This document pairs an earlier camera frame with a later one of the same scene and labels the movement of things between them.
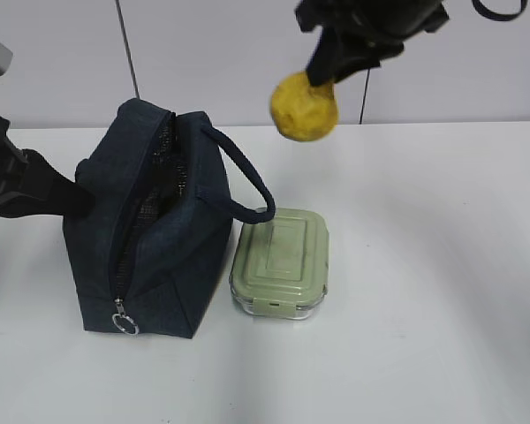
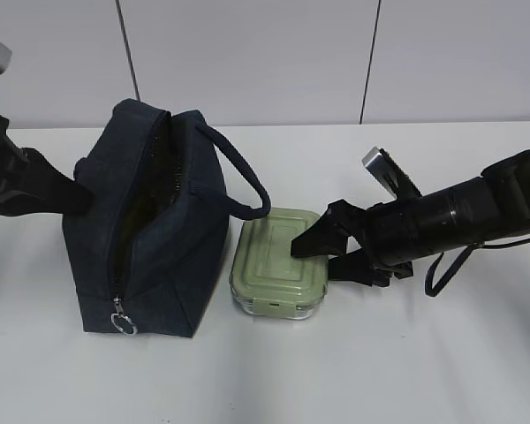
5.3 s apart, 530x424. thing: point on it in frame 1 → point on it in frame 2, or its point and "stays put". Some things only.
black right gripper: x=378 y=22 → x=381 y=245
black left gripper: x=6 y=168 stays put
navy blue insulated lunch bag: x=151 y=255 stays put
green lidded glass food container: x=280 y=268 stays put
